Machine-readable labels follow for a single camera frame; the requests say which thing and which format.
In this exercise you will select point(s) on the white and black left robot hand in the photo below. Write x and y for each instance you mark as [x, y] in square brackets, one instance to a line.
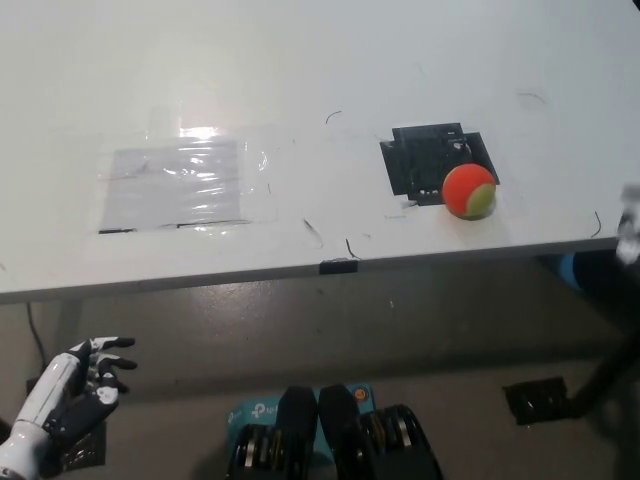
[60, 380]

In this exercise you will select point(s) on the orange and yellow tennis ball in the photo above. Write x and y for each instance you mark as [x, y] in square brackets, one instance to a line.
[466, 189]

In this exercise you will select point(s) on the black tape patch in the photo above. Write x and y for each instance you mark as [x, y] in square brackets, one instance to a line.
[417, 160]

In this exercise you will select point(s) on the clear plastic taped sheet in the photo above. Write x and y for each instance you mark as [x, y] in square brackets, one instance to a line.
[170, 185]

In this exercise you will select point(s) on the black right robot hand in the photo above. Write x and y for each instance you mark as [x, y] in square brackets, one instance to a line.
[631, 225]

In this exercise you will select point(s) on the blue round object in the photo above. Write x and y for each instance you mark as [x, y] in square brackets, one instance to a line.
[567, 270]

